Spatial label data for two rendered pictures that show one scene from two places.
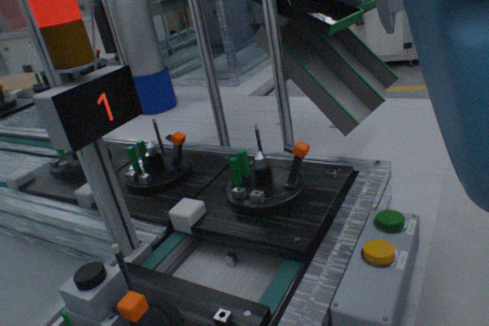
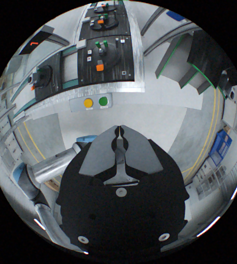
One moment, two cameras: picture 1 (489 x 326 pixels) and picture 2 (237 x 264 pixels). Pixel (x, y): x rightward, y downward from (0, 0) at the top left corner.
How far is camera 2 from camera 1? 58 cm
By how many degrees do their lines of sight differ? 85
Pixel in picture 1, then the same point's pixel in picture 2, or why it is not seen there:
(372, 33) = not seen: hidden behind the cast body
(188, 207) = (80, 44)
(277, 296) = (68, 85)
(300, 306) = (65, 94)
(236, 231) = (79, 61)
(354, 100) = (180, 75)
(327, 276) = (75, 94)
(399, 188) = (150, 91)
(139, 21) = not seen: outside the picture
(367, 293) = (75, 105)
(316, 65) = not seen: hidden behind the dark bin
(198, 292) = (57, 73)
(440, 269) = (114, 108)
